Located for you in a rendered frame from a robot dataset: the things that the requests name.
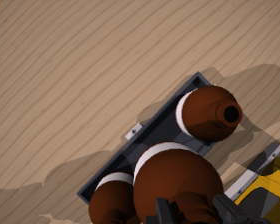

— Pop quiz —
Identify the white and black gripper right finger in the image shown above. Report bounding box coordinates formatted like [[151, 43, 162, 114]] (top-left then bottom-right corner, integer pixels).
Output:
[[212, 194, 272, 224]]

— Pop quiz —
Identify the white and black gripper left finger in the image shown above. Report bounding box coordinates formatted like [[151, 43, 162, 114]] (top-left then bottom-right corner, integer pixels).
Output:
[[145, 197, 176, 224]]

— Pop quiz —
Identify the dark grey rectangular tray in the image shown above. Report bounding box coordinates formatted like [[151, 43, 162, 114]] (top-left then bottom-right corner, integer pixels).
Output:
[[76, 71, 217, 205]]

